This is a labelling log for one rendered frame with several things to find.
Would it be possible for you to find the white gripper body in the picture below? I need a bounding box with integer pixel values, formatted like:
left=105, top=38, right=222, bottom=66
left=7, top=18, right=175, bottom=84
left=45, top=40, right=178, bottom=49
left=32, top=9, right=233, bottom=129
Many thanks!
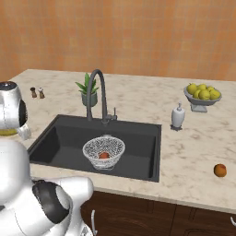
left=16, top=124, right=32, bottom=142

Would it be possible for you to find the yellow banana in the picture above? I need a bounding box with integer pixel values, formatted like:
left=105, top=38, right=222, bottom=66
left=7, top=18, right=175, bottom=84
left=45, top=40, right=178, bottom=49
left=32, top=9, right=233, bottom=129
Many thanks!
left=0, top=128, right=18, bottom=137

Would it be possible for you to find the dark grey sink basin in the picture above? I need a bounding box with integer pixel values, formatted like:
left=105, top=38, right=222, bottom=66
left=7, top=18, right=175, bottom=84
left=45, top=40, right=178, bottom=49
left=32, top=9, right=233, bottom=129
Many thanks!
left=27, top=113, right=162, bottom=183

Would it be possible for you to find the dark grey arched faucet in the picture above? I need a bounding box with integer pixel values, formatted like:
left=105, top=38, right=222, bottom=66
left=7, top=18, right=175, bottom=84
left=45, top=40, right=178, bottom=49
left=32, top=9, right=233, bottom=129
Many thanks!
left=86, top=68, right=119, bottom=125

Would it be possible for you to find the green plant in grey pot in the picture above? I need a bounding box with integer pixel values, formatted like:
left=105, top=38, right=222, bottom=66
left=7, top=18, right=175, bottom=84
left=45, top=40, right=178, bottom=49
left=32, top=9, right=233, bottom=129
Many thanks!
left=75, top=72, right=100, bottom=108

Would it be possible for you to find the dark brown cabinet door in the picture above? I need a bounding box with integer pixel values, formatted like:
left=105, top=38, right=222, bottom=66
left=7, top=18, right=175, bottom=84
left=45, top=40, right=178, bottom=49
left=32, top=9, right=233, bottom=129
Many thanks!
left=80, top=190, right=178, bottom=236
left=171, top=204, right=236, bottom=236

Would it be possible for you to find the white soap dispenser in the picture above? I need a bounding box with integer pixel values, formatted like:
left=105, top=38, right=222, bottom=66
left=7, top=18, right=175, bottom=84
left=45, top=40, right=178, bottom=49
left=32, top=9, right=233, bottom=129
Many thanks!
left=171, top=102, right=186, bottom=131

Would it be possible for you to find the grey footed fruit bowl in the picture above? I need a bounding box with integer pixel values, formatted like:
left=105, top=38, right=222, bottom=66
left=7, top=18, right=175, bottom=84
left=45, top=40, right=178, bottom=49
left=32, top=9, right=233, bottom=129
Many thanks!
left=183, top=85, right=223, bottom=113

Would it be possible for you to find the round orange fruit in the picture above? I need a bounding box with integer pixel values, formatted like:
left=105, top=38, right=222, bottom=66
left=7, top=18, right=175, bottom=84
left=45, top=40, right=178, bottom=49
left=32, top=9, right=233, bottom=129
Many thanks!
left=213, top=163, right=228, bottom=178

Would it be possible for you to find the white wire mesh colander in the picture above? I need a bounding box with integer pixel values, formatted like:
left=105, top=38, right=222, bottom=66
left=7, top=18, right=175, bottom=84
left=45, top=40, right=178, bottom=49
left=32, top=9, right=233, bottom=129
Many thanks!
left=82, top=134, right=126, bottom=171

